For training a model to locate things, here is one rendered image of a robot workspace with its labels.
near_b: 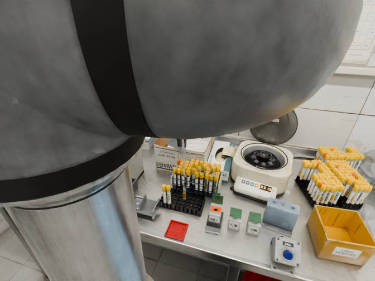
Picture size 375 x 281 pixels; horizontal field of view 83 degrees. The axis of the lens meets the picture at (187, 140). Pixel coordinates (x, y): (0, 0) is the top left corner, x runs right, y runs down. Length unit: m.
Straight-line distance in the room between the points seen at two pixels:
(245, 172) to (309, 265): 0.37
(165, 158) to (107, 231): 0.83
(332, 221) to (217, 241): 0.41
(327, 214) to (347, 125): 0.51
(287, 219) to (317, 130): 0.56
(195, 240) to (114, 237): 0.62
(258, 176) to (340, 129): 0.52
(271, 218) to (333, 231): 0.22
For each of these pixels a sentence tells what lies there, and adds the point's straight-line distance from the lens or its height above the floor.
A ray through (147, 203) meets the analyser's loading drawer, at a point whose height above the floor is 0.91.
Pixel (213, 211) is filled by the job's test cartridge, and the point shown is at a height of 0.95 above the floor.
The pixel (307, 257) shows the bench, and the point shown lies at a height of 0.88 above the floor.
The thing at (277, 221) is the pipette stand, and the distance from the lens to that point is 0.85.
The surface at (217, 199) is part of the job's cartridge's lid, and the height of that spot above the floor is 0.97.
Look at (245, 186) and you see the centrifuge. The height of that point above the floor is 0.92.
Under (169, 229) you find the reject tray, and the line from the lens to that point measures 0.82.
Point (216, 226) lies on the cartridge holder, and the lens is 0.81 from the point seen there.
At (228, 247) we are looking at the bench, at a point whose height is 0.88.
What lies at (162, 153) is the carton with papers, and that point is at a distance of 0.98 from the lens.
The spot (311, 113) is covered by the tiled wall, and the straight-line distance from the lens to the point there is 1.19.
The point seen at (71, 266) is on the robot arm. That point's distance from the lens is 0.20.
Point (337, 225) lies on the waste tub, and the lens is 0.96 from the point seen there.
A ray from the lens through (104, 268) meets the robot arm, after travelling 0.21.
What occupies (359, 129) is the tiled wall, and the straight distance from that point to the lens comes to 1.29.
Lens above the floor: 1.54
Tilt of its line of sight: 32 degrees down
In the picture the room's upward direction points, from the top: straight up
